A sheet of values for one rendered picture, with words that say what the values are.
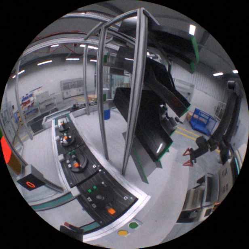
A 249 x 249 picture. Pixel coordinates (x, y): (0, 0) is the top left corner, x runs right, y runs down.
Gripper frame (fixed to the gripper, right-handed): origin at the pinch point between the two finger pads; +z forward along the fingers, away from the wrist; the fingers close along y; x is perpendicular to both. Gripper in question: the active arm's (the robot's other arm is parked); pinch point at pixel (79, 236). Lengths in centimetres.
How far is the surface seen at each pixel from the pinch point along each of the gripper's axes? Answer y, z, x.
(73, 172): -35.1, 2.5, -12.6
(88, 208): -17.7, 6.1, 0.5
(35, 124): -101, 11, -179
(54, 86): -695, -193, -794
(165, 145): -36, -22, 31
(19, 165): -14.1, -23.4, -14.1
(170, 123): -45, -29, 38
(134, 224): -9.9, 7.0, 21.1
